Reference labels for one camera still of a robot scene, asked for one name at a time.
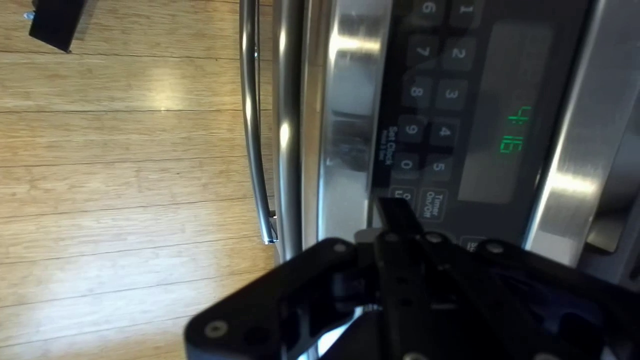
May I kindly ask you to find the stainless steel stove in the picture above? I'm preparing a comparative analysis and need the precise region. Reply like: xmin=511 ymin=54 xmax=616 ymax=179
xmin=240 ymin=0 xmax=640 ymax=286

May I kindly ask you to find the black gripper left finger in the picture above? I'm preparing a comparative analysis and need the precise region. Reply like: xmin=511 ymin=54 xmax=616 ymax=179
xmin=373 ymin=198 xmax=433 ymax=360

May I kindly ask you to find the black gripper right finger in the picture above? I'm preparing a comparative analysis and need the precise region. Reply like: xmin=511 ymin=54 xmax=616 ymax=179
xmin=419 ymin=232 xmax=554 ymax=360

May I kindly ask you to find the black object on floor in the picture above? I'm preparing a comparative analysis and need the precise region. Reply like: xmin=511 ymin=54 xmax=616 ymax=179
xmin=28 ymin=0 xmax=88 ymax=53

